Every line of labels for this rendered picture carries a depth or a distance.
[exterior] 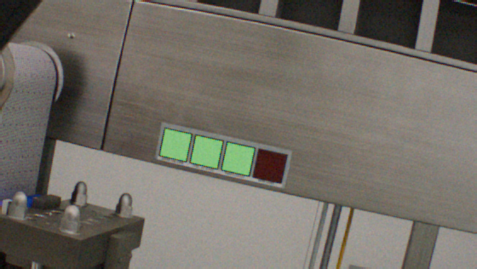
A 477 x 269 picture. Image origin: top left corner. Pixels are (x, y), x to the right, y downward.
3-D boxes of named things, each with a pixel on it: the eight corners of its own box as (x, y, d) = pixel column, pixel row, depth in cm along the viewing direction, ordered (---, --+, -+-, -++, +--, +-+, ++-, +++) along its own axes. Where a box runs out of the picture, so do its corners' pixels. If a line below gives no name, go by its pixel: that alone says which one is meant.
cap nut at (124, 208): (111, 214, 193) (115, 191, 193) (117, 212, 196) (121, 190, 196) (129, 218, 192) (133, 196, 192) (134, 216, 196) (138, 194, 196)
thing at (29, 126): (-17, 213, 166) (1, 107, 165) (31, 203, 189) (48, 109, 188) (-15, 214, 166) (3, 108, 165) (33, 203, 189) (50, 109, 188)
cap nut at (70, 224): (55, 230, 161) (60, 203, 161) (62, 227, 165) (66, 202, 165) (75, 236, 161) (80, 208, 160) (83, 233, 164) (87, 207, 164)
